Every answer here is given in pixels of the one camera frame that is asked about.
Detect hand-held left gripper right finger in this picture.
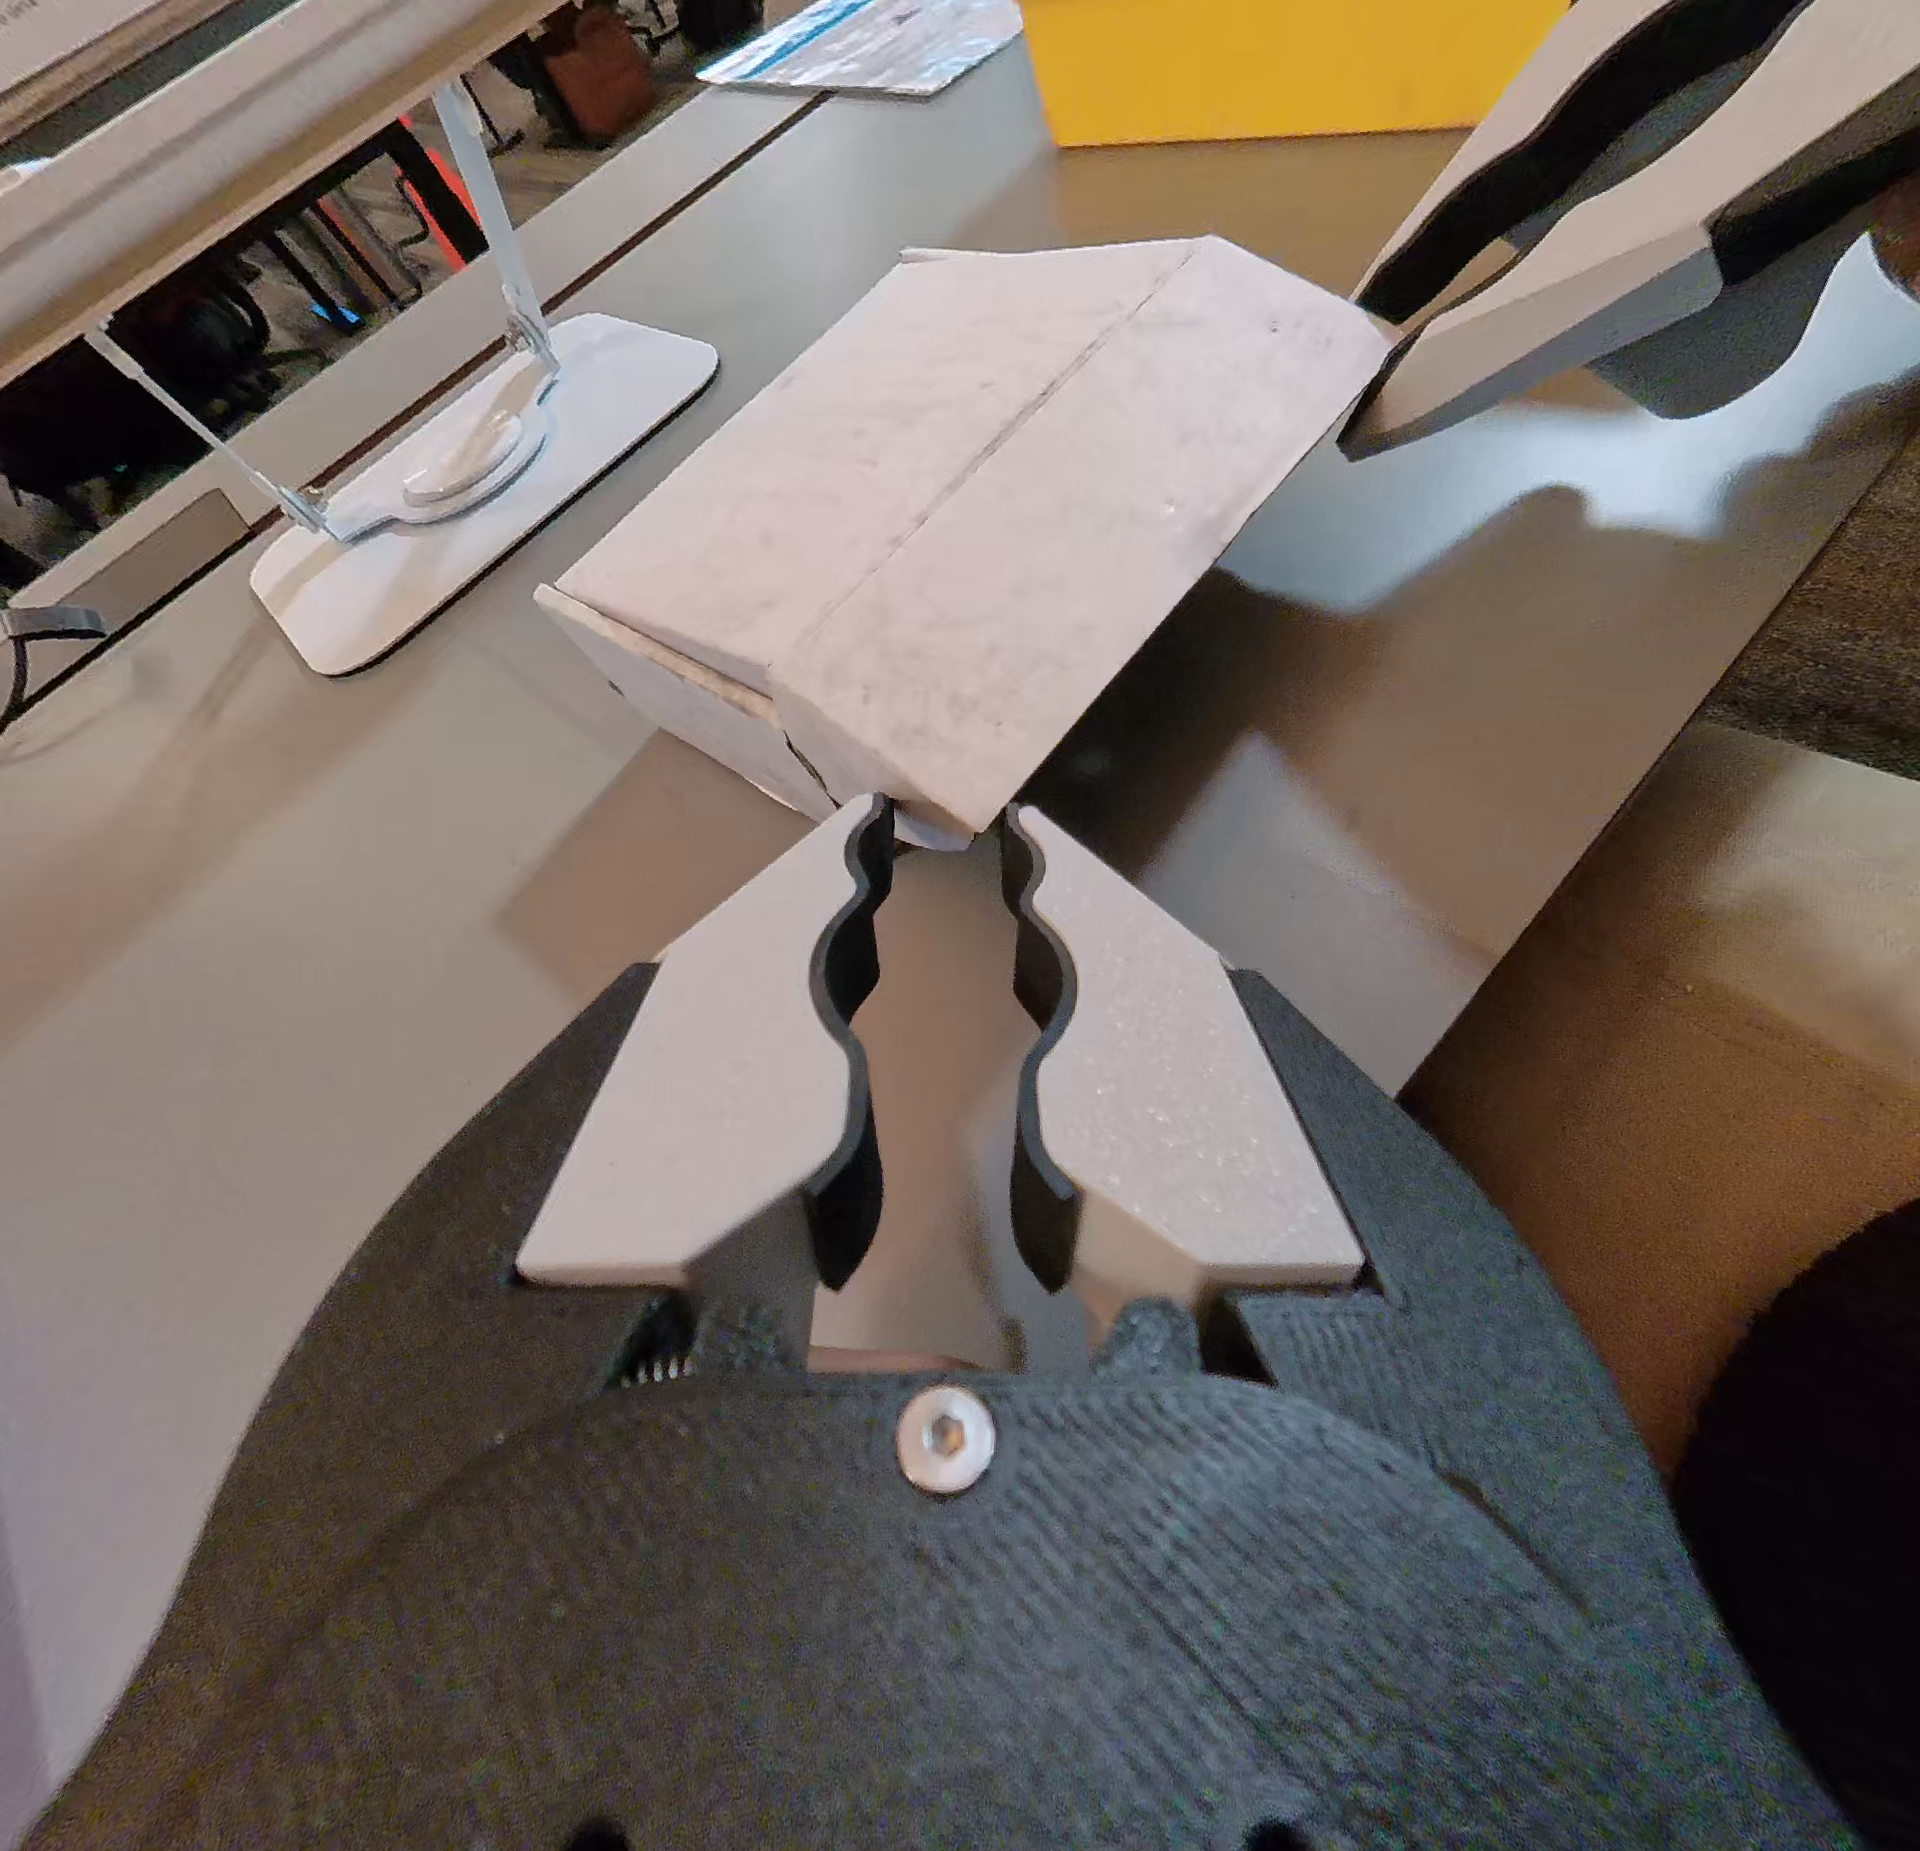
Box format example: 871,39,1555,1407
1001,804,1370,1309

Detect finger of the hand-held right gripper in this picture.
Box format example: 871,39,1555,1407
1352,0,1893,326
1340,0,1920,461

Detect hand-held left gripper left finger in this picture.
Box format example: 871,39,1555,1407
515,793,899,1295

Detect yellow plastic bin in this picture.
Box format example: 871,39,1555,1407
997,0,1629,150

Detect white cardboard mailer box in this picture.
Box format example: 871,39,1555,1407
536,235,1393,852

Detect grey desk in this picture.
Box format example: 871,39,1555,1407
0,33,1920,1851

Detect person's legs in tan trousers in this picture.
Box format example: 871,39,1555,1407
1403,718,1920,1477

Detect blue and white paper sheet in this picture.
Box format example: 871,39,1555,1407
697,0,1029,95

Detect white document stand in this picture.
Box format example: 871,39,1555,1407
0,0,723,680

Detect person's black sweater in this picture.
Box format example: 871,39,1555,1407
1672,1196,1920,1851

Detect brown bag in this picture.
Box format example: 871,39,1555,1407
536,0,658,148

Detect orange traffic cone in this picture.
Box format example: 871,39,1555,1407
394,110,468,270

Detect printed instruction sheet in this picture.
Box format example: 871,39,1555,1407
0,0,361,91

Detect black cable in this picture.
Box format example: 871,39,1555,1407
0,605,110,730

